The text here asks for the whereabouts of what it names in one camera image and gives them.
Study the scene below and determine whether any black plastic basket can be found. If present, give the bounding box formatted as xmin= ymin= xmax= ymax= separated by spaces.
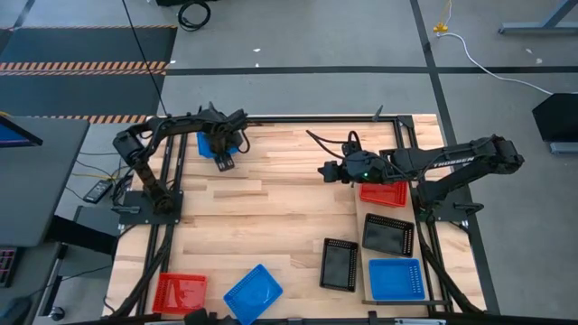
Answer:
xmin=361 ymin=212 xmax=415 ymax=258
xmin=319 ymin=237 xmax=360 ymax=293

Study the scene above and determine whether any red plastic basket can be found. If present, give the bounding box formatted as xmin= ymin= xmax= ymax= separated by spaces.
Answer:
xmin=151 ymin=272 xmax=209 ymax=316
xmin=359 ymin=180 xmax=410 ymax=209

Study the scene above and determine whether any grey metal table leg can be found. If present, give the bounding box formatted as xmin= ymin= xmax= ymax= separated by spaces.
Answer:
xmin=498 ymin=0 xmax=578 ymax=36

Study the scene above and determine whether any backlit black keyboard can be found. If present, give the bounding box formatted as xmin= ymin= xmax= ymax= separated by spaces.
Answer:
xmin=0 ymin=246 xmax=19 ymax=289

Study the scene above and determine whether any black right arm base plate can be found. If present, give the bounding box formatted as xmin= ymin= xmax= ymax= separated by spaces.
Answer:
xmin=417 ymin=182 xmax=485 ymax=225

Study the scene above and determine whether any blue plastic basket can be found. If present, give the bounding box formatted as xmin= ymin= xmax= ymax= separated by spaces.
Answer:
xmin=368 ymin=257 xmax=426 ymax=302
xmin=222 ymin=263 xmax=284 ymax=325
xmin=196 ymin=131 xmax=241 ymax=160

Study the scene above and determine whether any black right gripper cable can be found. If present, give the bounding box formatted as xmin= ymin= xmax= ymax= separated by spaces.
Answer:
xmin=305 ymin=129 xmax=362 ymax=157

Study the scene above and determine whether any grey desk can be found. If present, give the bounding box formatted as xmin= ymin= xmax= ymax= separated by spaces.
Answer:
xmin=0 ymin=116 xmax=90 ymax=248

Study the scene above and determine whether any black power adapter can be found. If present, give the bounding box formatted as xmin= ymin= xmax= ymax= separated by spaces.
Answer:
xmin=82 ymin=179 xmax=114 ymax=204

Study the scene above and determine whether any thin black cable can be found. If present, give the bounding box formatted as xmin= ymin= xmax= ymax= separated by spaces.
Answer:
xmin=120 ymin=0 xmax=169 ymax=117

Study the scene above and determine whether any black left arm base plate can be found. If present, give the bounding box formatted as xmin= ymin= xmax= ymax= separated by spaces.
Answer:
xmin=117 ymin=189 xmax=185 ymax=226

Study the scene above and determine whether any wooden shelf with black frame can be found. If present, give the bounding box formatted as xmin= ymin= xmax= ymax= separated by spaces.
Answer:
xmin=350 ymin=178 xmax=455 ymax=312

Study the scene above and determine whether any black metal table frame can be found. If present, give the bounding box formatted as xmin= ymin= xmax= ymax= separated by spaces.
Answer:
xmin=107 ymin=101 xmax=487 ymax=325

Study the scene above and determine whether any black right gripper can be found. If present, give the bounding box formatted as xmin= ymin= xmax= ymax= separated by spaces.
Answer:
xmin=318 ymin=152 xmax=394 ymax=186

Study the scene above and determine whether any computer monitor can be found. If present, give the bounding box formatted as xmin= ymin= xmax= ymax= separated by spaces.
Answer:
xmin=0 ymin=113 xmax=44 ymax=149

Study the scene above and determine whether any white floor cable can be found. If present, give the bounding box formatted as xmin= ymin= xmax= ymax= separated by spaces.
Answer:
xmin=435 ymin=31 xmax=555 ymax=96

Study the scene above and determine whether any black hazard-striped floor mat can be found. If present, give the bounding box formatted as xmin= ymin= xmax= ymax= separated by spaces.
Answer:
xmin=0 ymin=24 xmax=179 ymax=77
xmin=0 ymin=70 xmax=168 ymax=125

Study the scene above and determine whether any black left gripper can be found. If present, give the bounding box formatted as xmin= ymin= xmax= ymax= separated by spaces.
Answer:
xmin=205 ymin=110 xmax=249 ymax=173

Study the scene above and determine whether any black coiled cable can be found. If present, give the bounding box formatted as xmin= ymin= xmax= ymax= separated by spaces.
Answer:
xmin=177 ymin=0 xmax=212 ymax=33

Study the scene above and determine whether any black box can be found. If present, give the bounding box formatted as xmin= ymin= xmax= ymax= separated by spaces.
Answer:
xmin=531 ymin=92 xmax=578 ymax=144

